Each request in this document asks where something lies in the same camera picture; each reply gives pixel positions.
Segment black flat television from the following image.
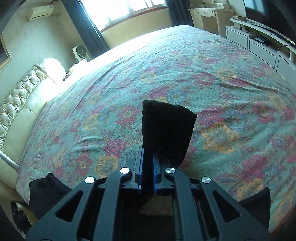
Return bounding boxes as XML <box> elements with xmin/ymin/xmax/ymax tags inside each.
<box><xmin>243</xmin><ymin>1</ymin><xmax>295</xmax><ymax>46</ymax></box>

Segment dark blue curtain right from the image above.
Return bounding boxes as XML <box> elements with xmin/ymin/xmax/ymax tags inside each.
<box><xmin>165</xmin><ymin>0</ymin><xmax>194</xmax><ymax>27</ymax></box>

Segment window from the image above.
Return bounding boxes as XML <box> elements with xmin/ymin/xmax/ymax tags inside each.
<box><xmin>81</xmin><ymin>0</ymin><xmax>166</xmax><ymax>31</ymax></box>

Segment cream tufted headboard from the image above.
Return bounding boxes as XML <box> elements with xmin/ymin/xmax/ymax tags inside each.
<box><xmin>1</xmin><ymin>58</ymin><xmax>66</xmax><ymax>201</ymax></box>

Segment white round fan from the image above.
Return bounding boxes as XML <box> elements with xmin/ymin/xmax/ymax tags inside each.
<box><xmin>72</xmin><ymin>45</ymin><xmax>91</xmax><ymax>63</ymax></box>

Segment white vanity dresser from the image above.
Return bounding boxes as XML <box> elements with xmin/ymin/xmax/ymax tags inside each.
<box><xmin>188</xmin><ymin>3</ymin><xmax>235</xmax><ymax>38</ymax></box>

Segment black pants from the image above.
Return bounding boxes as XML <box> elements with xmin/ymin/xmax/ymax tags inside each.
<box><xmin>28</xmin><ymin>100</ymin><xmax>270</xmax><ymax>240</ymax></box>

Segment framed black white picture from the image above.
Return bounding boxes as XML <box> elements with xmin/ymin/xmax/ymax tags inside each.
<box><xmin>0</xmin><ymin>35</ymin><xmax>11</xmax><ymax>69</ymax></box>

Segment floral green bedspread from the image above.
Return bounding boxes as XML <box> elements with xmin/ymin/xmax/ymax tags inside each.
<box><xmin>16</xmin><ymin>26</ymin><xmax>295</xmax><ymax>232</ymax></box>

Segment dark blue curtain left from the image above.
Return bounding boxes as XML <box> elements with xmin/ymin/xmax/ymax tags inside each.
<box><xmin>62</xmin><ymin>0</ymin><xmax>110</xmax><ymax>58</ymax></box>

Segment white wall air conditioner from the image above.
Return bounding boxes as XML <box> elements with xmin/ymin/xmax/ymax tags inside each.
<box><xmin>26</xmin><ymin>5</ymin><xmax>54</xmax><ymax>22</ymax></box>

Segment white tv console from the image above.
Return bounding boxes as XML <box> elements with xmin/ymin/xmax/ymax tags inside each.
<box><xmin>226</xmin><ymin>18</ymin><xmax>295</xmax><ymax>85</ymax></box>

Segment dark blue curtain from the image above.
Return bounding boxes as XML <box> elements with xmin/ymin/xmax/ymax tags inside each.
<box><xmin>165</xmin><ymin>0</ymin><xmax>194</xmax><ymax>27</ymax></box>
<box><xmin>62</xmin><ymin>0</ymin><xmax>110</xmax><ymax>58</ymax></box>

